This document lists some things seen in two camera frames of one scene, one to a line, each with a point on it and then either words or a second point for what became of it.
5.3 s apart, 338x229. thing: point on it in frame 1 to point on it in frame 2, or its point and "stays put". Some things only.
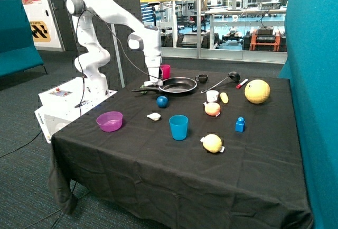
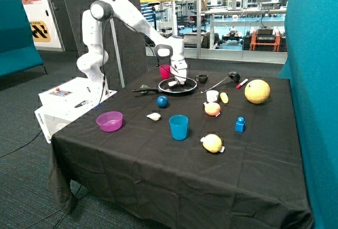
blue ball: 162,101 stays put
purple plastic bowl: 110,121 stays put
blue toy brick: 240,125 stays put
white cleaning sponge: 148,83 to 172,83
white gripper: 153,63 to 178,67
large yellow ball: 257,91 stays put
